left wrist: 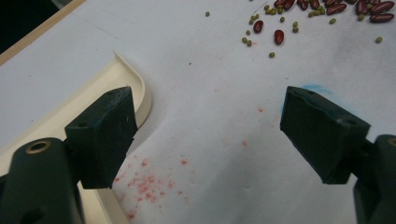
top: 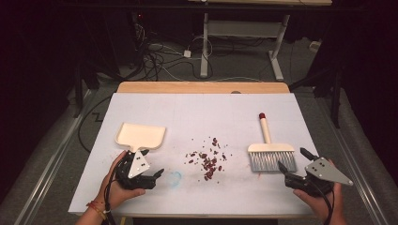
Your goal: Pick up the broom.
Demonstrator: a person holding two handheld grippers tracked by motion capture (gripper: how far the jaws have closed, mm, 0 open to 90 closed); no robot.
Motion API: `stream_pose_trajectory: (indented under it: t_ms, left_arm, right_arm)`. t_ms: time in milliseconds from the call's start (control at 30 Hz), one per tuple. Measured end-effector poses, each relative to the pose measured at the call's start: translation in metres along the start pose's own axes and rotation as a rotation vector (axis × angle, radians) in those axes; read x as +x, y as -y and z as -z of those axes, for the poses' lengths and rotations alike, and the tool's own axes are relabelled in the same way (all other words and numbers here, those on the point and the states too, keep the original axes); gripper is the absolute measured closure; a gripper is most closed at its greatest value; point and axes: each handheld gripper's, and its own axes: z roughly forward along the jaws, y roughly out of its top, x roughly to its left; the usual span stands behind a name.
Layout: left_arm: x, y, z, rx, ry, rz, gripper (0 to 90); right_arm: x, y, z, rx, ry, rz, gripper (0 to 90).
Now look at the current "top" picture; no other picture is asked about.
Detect white floor box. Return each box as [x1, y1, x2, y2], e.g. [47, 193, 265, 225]
[309, 40, 323, 53]

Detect cream plastic dustpan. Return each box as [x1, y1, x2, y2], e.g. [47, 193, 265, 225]
[115, 122, 167, 154]

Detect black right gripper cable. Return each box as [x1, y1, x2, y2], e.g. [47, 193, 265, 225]
[308, 181, 335, 225]

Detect white metal desk frame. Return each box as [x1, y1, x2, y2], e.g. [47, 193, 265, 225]
[200, 12, 290, 82]

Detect person's left hand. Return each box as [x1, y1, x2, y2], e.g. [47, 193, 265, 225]
[95, 151, 146, 211]

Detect black metal stand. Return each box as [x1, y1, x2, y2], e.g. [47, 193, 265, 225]
[289, 60, 343, 129]
[72, 60, 99, 119]

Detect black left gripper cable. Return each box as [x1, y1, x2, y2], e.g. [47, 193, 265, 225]
[103, 168, 126, 225]

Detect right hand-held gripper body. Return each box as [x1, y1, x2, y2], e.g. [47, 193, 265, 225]
[284, 157, 354, 198]

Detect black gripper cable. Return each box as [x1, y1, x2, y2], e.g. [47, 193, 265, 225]
[103, 168, 126, 225]
[308, 181, 335, 225]

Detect metal floor rail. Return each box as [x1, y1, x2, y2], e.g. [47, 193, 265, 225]
[13, 89, 96, 225]
[317, 102, 390, 225]

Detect person's right hand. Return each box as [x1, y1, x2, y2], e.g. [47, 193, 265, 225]
[293, 183, 345, 219]

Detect red and yellow bracelet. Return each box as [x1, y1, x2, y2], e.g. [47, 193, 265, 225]
[85, 201, 109, 221]

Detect wooden table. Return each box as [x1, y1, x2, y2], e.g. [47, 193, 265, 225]
[116, 81, 291, 95]

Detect pile of red beans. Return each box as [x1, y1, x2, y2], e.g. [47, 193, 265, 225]
[184, 136, 234, 182]

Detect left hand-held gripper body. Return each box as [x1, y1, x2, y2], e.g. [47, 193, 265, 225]
[114, 150, 157, 190]

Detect tangle of floor cables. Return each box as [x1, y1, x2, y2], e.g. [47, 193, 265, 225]
[132, 22, 215, 83]

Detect white table cover board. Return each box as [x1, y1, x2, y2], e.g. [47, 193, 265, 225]
[68, 92, 336, 218]

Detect cream hand brush grey bristles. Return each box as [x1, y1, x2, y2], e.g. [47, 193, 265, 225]
[247, 112, 298, 173]

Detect black floor cable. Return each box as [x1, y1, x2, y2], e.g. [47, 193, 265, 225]
[77, 95, 113, 154]

